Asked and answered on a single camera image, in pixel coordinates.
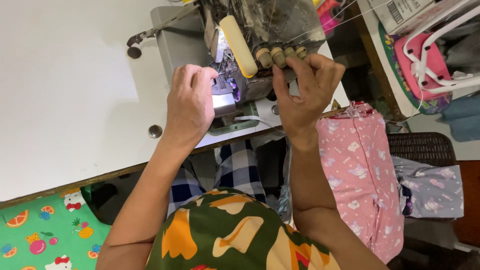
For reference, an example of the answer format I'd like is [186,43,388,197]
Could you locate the person's right hand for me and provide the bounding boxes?
[272,53,346,142]

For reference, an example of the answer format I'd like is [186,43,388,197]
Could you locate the person's left hand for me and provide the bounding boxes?
[165,64,220,147]

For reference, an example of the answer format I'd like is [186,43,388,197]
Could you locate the white elastic strip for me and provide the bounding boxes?
[234,115,286,134]

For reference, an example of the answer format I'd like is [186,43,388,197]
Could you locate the grey overlock sewing machine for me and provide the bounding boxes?
[150,0,327,136]

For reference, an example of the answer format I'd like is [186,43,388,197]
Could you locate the brown wooden side table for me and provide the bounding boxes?
[350,0,407,121]

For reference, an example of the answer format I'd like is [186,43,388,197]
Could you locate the blue white checkered trousers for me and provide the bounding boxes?
[167,139,268,219]

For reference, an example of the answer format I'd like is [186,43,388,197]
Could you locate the magenta thread cone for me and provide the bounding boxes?
[320,7,345,37]

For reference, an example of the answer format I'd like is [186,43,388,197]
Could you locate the cream cylinder machine lamp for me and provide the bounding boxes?
[219,15,259,79]

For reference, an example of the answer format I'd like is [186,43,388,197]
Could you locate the pink cartoon print fabric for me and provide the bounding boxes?
[288,100,405,265]

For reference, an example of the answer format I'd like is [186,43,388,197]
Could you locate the white sewing thread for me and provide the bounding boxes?
[290,0,392,43]

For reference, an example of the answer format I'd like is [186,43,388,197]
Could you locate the floral round mat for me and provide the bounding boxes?
[378,22,453,115]

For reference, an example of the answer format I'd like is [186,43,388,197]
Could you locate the coral thread cone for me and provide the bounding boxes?
[317,0,345,17]

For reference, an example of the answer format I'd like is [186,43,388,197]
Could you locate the white cardboard box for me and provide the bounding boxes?
[365,0,436,35]

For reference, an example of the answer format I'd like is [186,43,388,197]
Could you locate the dark wicker chair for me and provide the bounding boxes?
[386,132,458,168]

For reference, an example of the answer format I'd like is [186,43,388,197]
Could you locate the green orange patterned shirt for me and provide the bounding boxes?
[145,187,343,270]

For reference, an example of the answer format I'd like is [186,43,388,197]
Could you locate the grey cartoon print fabric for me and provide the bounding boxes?
[391,155,465,219]

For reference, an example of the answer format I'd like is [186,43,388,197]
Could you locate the blue fabric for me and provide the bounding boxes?
[436,92,480,143]

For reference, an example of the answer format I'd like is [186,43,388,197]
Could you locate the green fruit print fabric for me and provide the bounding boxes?
[0,187,112,270]

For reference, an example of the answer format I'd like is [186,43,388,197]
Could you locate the white fabric straps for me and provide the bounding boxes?
[402,4,480,95]

